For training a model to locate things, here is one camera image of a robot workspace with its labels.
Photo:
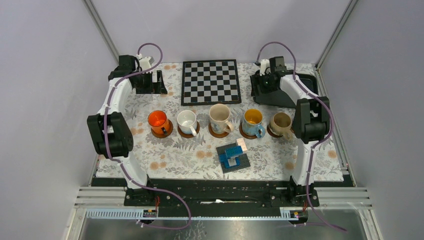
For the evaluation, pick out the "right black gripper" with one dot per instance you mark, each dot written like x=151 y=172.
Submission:
x=256 y=79

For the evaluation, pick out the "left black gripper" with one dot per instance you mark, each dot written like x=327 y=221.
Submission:
x=153 y=87

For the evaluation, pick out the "beige round mug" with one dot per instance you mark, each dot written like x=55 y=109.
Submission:
x=281 y=124

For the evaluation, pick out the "blue mug yellow inside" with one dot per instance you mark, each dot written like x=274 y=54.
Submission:
x=252 y=123

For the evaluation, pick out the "orange mug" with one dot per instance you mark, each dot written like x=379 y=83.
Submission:
x=158 y=119

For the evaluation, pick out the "black cup tray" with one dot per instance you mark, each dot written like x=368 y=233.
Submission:
x=277 y=98

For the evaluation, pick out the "dark walnut coaster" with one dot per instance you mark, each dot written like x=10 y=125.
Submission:
x=269 y=131

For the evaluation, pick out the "brown wooden ringed coaster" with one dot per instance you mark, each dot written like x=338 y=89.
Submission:
x=216 y=135
x=189 y=135
x=164 y=131
x=244 y=135

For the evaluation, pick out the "cream tall mug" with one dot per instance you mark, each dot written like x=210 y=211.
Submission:
x=219 y=117

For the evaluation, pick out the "white mug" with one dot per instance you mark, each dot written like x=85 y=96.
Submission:
x=187 y=122

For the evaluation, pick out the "black white chessboard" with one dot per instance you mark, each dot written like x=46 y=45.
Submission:
x=209 y=82

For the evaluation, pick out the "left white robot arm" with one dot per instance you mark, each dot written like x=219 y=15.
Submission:
x=110 y=134

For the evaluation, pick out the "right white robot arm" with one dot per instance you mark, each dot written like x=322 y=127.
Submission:
x=311 y=125

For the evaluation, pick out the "floral tablecloth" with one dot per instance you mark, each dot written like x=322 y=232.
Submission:
x=176 y=157

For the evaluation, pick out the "lego brick model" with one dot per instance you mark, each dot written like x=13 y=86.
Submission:
x=233 y=157

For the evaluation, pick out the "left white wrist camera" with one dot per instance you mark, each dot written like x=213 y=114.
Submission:
x=145 y=62

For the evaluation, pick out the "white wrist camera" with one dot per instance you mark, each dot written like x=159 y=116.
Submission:
x=145 y=62
x=263 y=64

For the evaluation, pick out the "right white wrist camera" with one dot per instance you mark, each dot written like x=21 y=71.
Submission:
x=263 y=64

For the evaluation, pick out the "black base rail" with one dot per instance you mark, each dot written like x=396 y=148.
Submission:
x=208 y=198

